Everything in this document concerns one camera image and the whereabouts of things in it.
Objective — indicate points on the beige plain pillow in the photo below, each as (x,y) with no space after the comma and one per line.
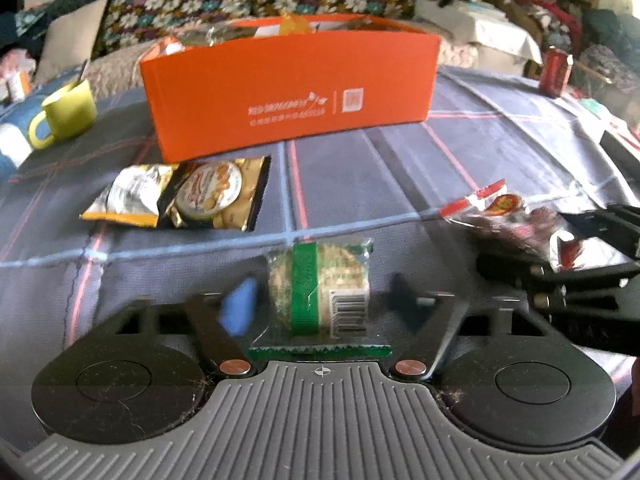
(69,41)

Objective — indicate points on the red clear candy bag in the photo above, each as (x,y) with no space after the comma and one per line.
(496,214)

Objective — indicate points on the silver yellow snack packet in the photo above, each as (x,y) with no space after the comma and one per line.
(133,197)

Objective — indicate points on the orange cardboard box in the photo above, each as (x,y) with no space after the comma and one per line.
(273,87)

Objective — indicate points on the green cracker pack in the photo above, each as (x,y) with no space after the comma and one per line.
(320,297)

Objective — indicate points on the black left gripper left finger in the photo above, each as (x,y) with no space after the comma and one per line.
(219,320)

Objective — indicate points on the red soda can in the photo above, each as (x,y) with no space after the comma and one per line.
(555,72)

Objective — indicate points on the left floral cushion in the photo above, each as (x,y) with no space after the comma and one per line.
(129,22)

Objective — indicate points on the black gold cookie packet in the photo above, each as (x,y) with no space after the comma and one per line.
(222,195)

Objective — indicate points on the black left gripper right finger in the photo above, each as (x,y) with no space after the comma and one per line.
(433,320)

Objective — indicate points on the blue white blanket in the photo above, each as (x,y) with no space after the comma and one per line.
(15,118)

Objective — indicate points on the yellow-green mug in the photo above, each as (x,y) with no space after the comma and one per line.
(68,112)

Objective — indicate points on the small orange white bottle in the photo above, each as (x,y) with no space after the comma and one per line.
(18,84)

